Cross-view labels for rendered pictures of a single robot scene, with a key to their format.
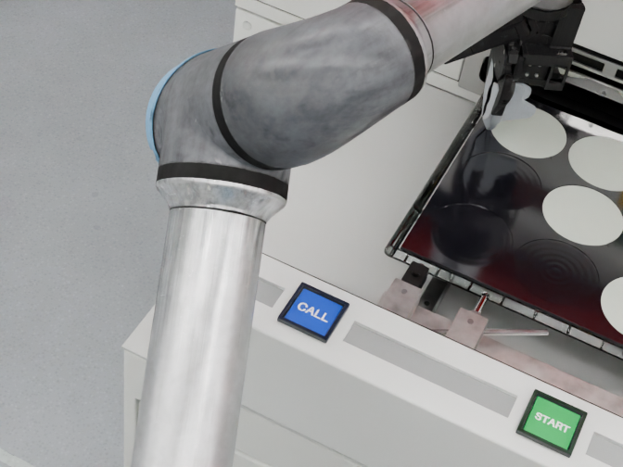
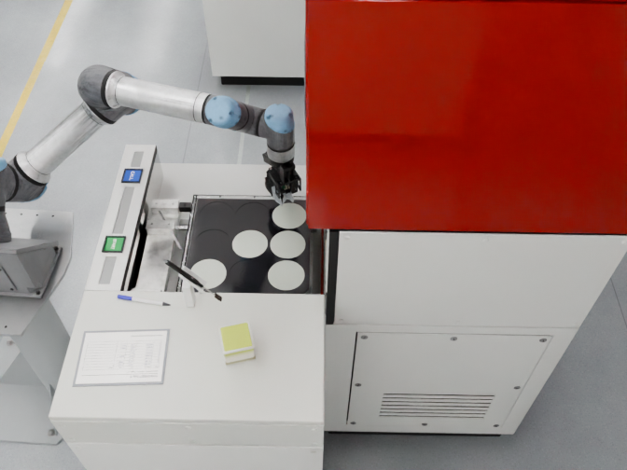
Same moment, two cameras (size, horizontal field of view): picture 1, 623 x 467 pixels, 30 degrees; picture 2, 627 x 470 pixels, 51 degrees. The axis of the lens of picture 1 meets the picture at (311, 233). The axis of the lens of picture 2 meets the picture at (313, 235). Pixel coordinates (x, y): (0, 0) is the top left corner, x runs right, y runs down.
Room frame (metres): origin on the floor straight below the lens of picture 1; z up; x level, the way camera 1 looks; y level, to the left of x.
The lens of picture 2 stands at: (0.84, -1.48, 2.36)
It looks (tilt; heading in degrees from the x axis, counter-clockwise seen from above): 51 degrees down; 72
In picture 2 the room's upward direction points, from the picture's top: 1 degrees clockwise
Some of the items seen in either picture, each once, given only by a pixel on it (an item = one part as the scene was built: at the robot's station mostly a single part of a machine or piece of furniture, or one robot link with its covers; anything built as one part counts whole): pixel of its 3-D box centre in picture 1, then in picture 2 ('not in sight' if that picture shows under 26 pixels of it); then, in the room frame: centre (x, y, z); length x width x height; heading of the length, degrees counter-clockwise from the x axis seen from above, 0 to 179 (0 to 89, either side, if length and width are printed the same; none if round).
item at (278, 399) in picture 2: not in sight; (199, 366); (0.81, -0.66, 0.89); 0.62 x 0.35 x 0.14; 161
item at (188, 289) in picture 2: not in sight; (194, 287); (0.85, -0.52, 1.03); 0.06 x 0.04 x 0.13; 161
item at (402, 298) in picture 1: (393, 314); (165, 206); (0.83, -0.10, 0.89); 0.08 x 0.03 x 0.03; 161
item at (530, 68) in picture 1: (534, 35); (283, 172); (1.16, -0.22, 1.05); 0.09 x 0.08 x 0.12; 99
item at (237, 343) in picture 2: not in sight; (237, 343); (0.91, -0.69, 1.00); 0.07 x 0.07 x 0.07; 86
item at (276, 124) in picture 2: not in sight; (278, 127); (1.16, -0.21, 1.21); 0.09 x 0.08 x 0.11; 141
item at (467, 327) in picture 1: (459, 344); (160, 227); (0.80, -0.18, 0.89); 0.08 x 0.03 x 0.03; 161
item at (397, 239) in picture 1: (446, 160); (254, 198); (1.09, -0.15, 0.90); 0.37 x 0.01 x 0.01; 161
